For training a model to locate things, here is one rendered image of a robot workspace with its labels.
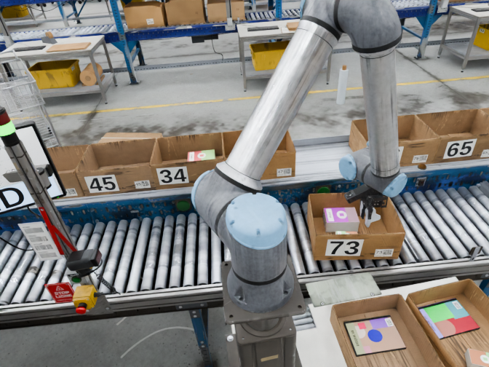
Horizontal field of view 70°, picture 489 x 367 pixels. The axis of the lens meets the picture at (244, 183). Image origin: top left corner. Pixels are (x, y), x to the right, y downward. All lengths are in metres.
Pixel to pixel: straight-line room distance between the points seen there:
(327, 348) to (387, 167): 0.72
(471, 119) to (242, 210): 1.97
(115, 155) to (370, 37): 1.70
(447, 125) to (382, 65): 1.60
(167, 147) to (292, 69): 1.35
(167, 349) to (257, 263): 1.59
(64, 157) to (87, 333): 1.13
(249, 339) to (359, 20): 0.90
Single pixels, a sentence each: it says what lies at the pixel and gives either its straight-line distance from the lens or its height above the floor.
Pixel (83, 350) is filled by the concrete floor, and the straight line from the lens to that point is 2.58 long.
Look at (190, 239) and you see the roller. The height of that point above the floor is 0.75.
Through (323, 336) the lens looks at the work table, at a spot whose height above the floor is 0.75.
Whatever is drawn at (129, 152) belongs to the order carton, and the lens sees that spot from 2.23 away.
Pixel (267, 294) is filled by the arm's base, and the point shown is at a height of 1.28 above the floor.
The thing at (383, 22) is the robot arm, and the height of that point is 1.85.
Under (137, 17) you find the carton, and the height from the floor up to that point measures 0.96.
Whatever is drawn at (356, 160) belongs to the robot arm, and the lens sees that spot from 1.30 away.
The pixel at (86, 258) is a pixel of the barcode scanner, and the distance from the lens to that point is 1.44.
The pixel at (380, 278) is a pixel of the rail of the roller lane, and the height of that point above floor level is 0.71.
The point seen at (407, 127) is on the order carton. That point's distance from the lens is 2.40.
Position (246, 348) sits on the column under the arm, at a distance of 1.13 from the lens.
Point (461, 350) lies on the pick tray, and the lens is 1.61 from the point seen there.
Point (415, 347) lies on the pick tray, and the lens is 1.56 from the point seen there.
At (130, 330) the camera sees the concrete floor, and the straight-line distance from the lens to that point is 2.53.
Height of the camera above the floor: 2.06
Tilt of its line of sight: 37 degrees down
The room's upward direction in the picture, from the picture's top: 4 degrees counter-clockwise
